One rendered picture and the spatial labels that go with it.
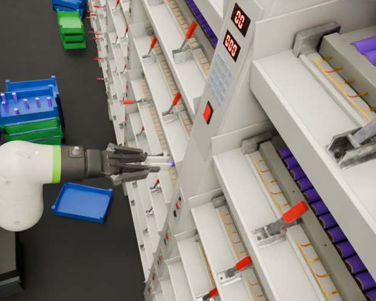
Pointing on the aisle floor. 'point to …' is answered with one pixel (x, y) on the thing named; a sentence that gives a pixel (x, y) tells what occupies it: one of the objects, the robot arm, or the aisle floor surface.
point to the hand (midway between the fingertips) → (158, 163)
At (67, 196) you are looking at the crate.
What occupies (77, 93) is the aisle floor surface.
